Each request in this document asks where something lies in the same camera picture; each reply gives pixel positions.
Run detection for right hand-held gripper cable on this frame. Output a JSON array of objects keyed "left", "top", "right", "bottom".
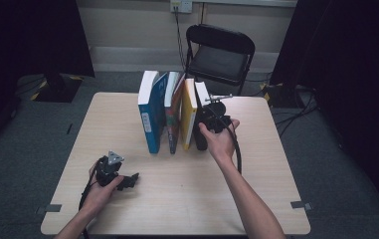
[{"left": 210, "top": 106, "right": 243, "bottom": 175}]

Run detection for black folding chair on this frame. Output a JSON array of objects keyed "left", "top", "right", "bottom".
[{"left": 182, "top": 23, "right": 256, "bottom": 97}]

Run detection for red illustrated book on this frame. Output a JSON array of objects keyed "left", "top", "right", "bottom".
[{"left": 164, "top": 71, "right": 186, "bottom": 155}]

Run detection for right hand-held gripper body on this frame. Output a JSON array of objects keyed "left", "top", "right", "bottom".
[{"left": 203, "top": 94, "right": 234, "bottom": 133}]

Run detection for black book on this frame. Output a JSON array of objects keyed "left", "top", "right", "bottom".
[{"left": 192, "top": 81, "right": 212, "bottom": 152}]

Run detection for black floor cables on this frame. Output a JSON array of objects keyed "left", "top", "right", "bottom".
[{"left": 275, "top": 84, "right": 319, "bottom": 138}]

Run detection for person's left hand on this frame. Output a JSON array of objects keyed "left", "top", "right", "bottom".
[{"left": 83, "top": 163, "right": 125, "bottom": 217}]

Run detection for black curtain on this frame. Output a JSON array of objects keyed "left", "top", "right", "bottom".
[
  {"left": 0, "top": 0, "right": 95, "bottom": 155},
  {"left": 270, "top": 0, "right": 379, "bottom": 220}
]

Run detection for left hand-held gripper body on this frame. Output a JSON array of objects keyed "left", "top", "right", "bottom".
[{"left": 95, "top": 150, "right": 125, "bottom": 187}]

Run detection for grey tape strip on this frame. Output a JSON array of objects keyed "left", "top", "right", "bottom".
[
  {"left": 36, "top": 203, "right": 63, "bottom": 215},
  {"left": 289, "top": 200, "right": 313, "bottom": 212}
]

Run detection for person's right hand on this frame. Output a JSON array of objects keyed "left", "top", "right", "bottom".
[{"left": 198, "top": 119, "right": 241, "bottom": 164}]

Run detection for yellow book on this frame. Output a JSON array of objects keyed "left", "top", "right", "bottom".
[{"left": 180, "top": 78, "right": 199, "bottom": 151}]

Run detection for white wall socket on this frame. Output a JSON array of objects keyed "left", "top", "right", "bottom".
[{"left": 170, "top": 0, "right": 193, "bottom": 14}]

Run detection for hand-held gripper cable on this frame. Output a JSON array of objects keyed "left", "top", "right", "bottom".
[
  {"left": 210, "top": 106, "right": 243, "bottom": 175},
  {"left": 78, "top": 158, "right": 102, "bottom": 239}
]

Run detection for left hand-held gripper cable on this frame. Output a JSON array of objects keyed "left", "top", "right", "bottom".
[{"left": 78, "top": 158, "right": 102, "bottom": 239}]

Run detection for black stand base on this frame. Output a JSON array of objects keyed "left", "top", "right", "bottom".
[
  {"left": 262, "top": 83, "right": 298, "bottom": 109},
  {"left": 30, "top": 73, "right": 86, "bottom": 104}
]

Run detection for black power cable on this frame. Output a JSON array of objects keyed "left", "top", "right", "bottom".
[{"left": 173, "top": 6, "right": 188, "bottom": 73}]

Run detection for thick blue book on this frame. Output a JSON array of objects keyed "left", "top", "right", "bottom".
[{"left": 137, "top": 70, "right": 170, "bottom": 154}]

